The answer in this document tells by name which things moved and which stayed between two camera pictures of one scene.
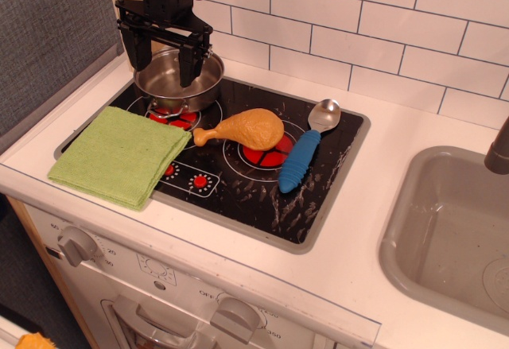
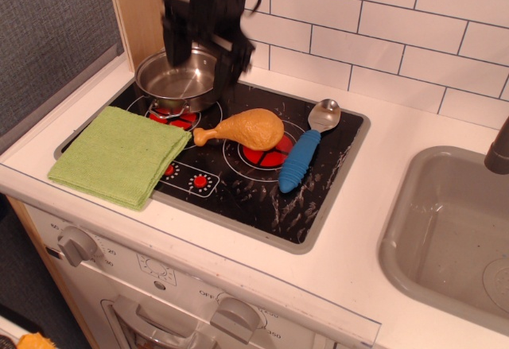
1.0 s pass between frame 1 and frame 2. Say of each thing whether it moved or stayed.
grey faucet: stayed
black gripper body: moved
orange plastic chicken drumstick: stayed
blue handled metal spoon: stayed
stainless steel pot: stayed
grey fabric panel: stayed
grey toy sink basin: stayed
